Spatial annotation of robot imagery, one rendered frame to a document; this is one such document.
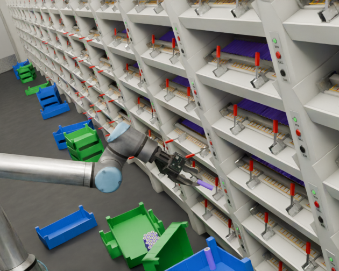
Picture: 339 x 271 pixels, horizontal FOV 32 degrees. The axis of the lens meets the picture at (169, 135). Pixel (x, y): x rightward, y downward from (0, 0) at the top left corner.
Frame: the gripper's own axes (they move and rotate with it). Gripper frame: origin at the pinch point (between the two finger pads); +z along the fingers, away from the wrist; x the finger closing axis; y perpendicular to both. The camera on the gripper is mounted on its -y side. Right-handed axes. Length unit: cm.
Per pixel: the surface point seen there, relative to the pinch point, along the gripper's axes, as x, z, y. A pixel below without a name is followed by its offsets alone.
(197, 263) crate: -35, 1, 49
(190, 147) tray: 17.0, -5.0, -20.2
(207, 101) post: 18.2, -15.1, 27.5
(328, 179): -9, 10, 89
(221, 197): 3.0, 14.4, -12.7
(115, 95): 66, -43, -153
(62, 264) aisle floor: -44, -22, -106
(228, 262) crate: -31, 7, 55
